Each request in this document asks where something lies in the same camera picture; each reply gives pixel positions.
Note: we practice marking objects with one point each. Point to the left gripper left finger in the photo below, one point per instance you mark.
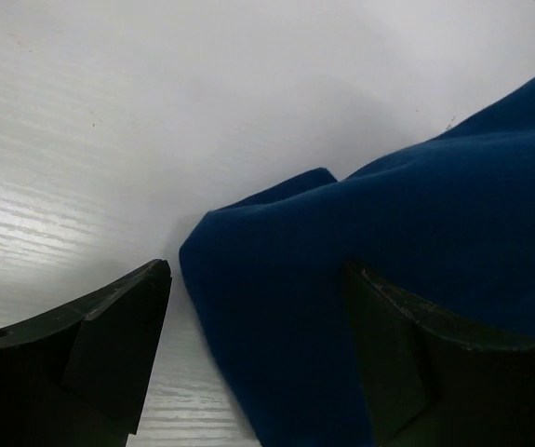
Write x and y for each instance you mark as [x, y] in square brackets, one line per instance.
[78, 374]

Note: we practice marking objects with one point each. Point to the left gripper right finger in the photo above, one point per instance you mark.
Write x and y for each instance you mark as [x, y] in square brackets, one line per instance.
[434, 378]

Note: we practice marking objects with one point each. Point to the navy blue t shirt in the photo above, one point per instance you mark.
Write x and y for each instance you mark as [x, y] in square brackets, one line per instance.
[451, 220]

